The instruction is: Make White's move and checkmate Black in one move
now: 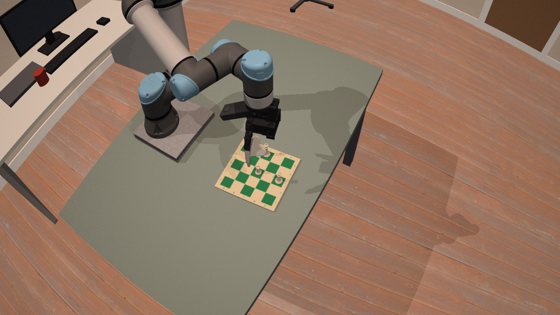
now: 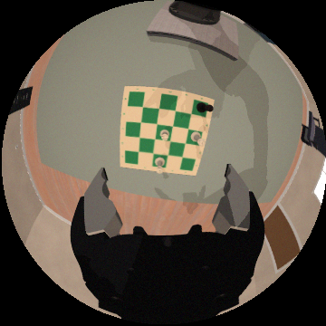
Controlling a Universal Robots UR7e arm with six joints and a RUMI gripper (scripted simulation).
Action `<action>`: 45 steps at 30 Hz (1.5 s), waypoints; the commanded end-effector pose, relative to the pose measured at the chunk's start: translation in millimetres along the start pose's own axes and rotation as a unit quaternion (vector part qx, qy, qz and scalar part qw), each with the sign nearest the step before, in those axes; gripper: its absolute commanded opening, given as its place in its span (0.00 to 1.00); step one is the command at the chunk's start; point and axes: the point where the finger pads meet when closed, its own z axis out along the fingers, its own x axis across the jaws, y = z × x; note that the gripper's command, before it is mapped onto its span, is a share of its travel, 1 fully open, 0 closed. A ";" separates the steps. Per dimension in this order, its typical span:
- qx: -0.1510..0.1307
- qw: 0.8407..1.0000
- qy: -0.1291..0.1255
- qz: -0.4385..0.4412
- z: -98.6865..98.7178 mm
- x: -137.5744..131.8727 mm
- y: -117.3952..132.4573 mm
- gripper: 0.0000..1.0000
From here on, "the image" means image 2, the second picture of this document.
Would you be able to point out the green and cream chessboard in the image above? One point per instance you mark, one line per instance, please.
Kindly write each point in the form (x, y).
(145, 112)

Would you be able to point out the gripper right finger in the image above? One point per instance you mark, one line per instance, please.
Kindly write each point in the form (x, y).
(239, 216)

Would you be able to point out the black chess piece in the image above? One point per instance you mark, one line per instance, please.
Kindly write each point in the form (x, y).
(201, 107)

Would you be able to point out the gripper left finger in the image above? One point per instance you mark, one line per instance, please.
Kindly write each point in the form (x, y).
(95, 220)

